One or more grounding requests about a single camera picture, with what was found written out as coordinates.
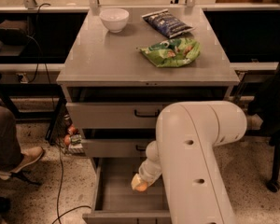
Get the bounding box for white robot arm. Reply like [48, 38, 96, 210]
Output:
[131, 101, 247, 224]

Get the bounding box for black floor cable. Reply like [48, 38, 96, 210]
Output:
[50, 142, 92, 224]

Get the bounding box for grey metal drawer cabinet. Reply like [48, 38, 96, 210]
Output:
[56, 7, 240, 224]

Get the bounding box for grey middle drawer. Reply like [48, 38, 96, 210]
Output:
[81, 129, 155, 158]

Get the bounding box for wire basket with cans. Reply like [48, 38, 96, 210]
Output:
[53, 105, 84, 155]

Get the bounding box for dark blue chip bag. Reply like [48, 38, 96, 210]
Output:
[142, 9, 193, 39]

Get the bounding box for grey top drawer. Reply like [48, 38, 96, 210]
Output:
[65, 87, 229, 130]

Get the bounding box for dark brown box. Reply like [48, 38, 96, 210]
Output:
[0, 20, 29, 46]

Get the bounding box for white ceramic bowl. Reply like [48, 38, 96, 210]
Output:
[99, 8, 130, 33]

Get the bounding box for green chip bag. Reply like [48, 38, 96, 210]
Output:
[140, 38, 201, 68]

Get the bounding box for person's leg brown trousers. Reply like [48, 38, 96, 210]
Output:
[0, 106, 22, 171]

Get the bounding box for grey open bottom drawer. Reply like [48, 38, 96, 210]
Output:
[82, 158, 172, 224]

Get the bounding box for tan shoe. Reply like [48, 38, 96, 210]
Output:
[0, 147, 45, 180]

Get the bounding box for orange fruit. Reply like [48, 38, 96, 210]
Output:
[136, 183, 147, 192]

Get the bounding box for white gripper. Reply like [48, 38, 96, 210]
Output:
[131, 159, 161, 190]

